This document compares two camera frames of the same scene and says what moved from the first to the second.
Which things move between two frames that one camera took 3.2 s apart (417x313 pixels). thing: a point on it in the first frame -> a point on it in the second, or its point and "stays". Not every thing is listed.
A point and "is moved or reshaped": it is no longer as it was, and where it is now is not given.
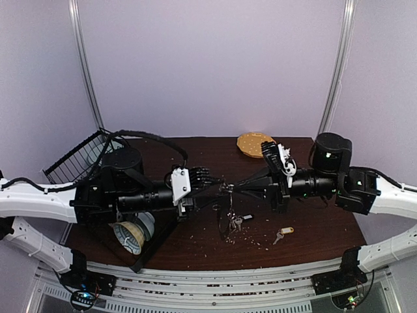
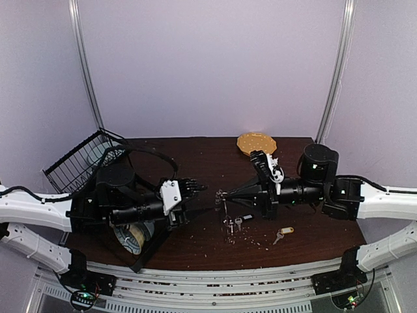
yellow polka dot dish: [249, 143] stays
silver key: [232, 222] is moved or reshaped
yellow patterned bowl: [129, 236] stays
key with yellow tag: [283, 231] stays
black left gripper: [187, 203] -> [178, 220]
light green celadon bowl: [148, 222] stays
